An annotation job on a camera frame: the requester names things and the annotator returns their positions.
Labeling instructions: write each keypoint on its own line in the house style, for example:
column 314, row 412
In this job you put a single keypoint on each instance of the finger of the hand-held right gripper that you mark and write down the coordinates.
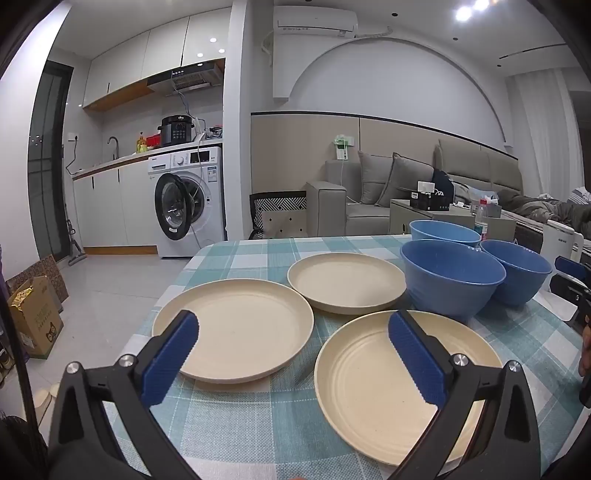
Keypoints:
column 571, row 266
column 570, row 290

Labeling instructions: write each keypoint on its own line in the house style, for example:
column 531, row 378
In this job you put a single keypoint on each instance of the yellow bottle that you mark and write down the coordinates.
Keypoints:
column 141, row 144

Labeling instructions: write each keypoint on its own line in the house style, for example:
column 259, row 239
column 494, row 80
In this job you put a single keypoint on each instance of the patterned brown box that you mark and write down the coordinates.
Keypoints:
column 48, row 270

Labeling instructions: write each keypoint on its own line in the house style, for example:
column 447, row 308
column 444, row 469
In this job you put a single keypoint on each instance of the black pressure cooker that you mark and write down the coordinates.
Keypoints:
column 178, row 131

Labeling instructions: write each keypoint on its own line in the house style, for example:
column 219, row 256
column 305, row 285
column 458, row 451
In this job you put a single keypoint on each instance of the dark glass door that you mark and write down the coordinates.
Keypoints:
column 48, row 161

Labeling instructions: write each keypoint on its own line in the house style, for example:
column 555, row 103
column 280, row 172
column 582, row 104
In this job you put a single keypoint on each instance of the metal faucet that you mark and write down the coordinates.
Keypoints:
column 114, row 145

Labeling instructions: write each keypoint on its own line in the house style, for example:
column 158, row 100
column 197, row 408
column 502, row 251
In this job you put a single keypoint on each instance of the cream round plate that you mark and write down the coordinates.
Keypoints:
column 240, row 332
column 346, row 284
column 369, row 397

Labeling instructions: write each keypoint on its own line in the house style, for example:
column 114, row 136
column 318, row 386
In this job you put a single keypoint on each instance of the bed with grey blanket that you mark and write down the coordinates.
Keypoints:
column 540, row 210

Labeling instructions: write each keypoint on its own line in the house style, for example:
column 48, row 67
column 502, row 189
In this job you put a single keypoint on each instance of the person's right hand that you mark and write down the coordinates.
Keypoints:
column 587, row 350

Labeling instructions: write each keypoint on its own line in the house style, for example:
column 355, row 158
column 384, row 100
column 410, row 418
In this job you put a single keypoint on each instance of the grey side cabinet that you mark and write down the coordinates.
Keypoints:
column 401, row 219

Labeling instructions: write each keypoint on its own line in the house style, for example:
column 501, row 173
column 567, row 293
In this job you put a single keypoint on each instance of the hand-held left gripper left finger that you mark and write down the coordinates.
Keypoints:
column 168, row 357

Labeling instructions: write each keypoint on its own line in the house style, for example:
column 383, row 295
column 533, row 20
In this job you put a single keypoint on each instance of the small white box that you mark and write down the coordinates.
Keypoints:
column 425, row 186

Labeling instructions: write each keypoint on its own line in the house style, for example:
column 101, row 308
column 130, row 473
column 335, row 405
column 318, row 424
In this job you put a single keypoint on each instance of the white kitchen counter cabinet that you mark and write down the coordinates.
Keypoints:
column 111, row 203

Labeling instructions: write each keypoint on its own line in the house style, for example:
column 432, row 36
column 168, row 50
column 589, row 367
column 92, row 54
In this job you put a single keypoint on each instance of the green wall charger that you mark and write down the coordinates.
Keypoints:
column 342, row 145

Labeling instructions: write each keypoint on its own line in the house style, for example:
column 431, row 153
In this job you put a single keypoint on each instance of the white electric kettle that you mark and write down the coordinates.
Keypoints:
column 556, row 242

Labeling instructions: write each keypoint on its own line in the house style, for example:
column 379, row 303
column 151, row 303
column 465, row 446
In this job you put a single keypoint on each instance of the white air conditioner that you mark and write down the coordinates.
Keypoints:
column 314, row 21

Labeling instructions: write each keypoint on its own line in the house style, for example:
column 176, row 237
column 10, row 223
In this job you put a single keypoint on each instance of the white wall cabinets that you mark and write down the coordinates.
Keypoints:
column 152, row 55

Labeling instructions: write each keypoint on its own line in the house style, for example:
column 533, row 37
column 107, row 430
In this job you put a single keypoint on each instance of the teal checked tablecloth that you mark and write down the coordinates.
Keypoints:
column 258, row 415

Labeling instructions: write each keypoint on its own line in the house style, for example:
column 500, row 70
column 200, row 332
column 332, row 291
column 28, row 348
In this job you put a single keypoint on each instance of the grey cushion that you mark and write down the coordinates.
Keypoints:
column 371, row 177
column 406, row 180

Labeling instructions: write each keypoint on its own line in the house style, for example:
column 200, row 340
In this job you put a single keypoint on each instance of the white marble coffee table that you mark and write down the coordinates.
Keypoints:
column 554, row 302

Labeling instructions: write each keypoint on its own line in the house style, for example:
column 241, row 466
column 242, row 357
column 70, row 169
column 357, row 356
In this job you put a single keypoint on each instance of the large blue bowl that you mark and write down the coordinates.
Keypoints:
column 452, row 281

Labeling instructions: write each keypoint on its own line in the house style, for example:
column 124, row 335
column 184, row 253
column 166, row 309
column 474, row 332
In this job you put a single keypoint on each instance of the white washing machine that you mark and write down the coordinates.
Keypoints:
column 203, row 161

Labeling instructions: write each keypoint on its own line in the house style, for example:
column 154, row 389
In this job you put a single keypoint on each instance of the cardboard box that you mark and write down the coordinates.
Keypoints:
column 39, row 323

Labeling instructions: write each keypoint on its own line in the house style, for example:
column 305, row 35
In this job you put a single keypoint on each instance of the black range hood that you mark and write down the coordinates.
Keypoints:
column 194, row 79

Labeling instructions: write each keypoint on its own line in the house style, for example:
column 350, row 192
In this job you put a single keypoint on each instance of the sheer white curtain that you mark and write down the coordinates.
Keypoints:
column 540, row 129

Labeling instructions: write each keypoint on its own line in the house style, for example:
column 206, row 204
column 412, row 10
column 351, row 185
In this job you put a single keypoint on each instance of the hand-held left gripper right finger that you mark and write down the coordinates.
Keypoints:
column 415, row 360

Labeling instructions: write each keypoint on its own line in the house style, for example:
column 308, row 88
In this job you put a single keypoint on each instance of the grey sofa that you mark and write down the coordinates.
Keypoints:
column 337, row 203

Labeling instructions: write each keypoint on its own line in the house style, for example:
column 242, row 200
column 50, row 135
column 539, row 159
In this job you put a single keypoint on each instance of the black box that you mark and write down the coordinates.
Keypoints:
column 427, row 201

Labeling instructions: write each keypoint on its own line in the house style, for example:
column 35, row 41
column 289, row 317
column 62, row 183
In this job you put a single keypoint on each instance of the plastic water bottle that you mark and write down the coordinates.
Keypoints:
column 481, row 221

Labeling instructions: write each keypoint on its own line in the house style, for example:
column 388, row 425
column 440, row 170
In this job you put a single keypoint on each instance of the upright vacuum cleaner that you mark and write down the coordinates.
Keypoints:
column 74, row 244

